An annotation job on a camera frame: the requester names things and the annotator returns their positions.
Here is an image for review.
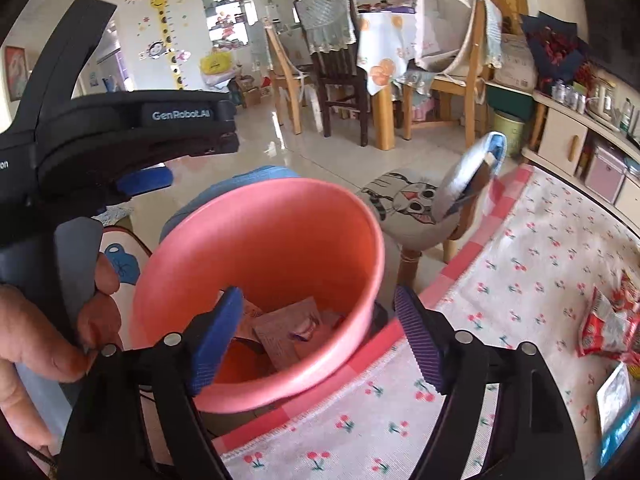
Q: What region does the dark blue wrapped bouquet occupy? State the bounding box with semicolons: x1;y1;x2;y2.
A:
520;12;591;83

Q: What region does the dark wooden chair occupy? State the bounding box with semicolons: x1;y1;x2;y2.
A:
295;0;373;148

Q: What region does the pink case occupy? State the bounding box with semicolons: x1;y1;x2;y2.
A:
585;142;628;203

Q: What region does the yellow bag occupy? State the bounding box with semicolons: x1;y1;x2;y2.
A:
200;50;235;77

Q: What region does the cartoon print chair cushion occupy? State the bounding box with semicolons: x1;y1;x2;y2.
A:
92;225;151;291

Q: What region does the white mesh food cover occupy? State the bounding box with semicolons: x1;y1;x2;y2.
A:
412;0;481;73

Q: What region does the cherry print tablecloth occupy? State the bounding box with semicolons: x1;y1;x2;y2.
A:
220;165;640;480

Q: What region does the glass electric kettle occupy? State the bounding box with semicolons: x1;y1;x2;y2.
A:
587;82;621;121

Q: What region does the brown pink packet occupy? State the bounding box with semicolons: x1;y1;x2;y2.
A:
252;296;322;373

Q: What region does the light wooden chair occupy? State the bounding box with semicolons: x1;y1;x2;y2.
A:
264;20;316;135
402;0;503;161

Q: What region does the blue cushioned stool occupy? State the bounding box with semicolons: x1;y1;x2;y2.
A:
160;165;301;241

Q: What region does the cat print stool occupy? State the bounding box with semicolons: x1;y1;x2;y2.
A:
359;131;508;293

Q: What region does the white blue plastic bag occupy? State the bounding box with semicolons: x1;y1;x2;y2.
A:
596;360;640;468

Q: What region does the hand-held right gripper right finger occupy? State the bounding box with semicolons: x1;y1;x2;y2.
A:
392;285;586;480

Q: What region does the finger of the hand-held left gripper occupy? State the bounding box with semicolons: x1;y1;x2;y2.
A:
117;132;241;200

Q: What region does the green waste bin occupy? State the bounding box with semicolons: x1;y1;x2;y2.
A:
492;110;526;156

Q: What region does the cardboard box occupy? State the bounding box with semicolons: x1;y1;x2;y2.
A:
240;77;273;108

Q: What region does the orange print dining table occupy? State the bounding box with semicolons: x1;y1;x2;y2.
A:
357;10;421;151

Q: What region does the cream cabinet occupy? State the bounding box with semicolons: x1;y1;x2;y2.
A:
522;87;640;233

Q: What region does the red snack wrapper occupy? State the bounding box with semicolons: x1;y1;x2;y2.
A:
575;270;640;361

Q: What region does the framed wall picture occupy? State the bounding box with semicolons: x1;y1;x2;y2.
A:
5;45;28;101

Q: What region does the white sack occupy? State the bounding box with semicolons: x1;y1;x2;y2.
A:
492;35;538;93

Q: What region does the person's left hand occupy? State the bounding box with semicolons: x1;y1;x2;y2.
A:
0;254;124;456

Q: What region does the pink plastic bin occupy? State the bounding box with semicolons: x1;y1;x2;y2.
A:
129;177;386;415

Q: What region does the giraffe height wall sticker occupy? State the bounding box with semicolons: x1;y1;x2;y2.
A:
150;0;188;91

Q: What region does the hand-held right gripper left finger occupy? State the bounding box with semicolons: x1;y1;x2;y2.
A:
60;287;246;480

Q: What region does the row of small bottles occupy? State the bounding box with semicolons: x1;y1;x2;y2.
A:
551;81;588;113

